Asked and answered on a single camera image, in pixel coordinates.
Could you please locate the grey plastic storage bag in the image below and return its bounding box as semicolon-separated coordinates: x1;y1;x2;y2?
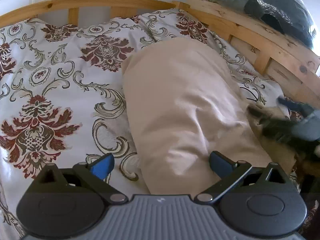
208;0;317;49

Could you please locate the beige hooded garment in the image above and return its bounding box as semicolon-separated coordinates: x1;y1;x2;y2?
122;38;295;196

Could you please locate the floral white bed cover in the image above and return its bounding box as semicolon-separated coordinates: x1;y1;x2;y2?
0;8;320;240

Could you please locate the wooden bed frame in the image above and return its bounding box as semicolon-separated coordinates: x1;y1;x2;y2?
1;0;319;107

